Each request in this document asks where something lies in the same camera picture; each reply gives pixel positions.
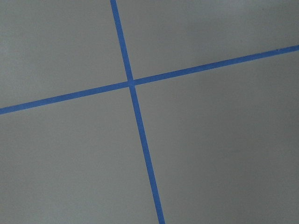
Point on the blue tape grid lines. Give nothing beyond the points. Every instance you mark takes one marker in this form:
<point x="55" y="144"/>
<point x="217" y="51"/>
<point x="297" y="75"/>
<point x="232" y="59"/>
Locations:
<point x="131" y="84"/>

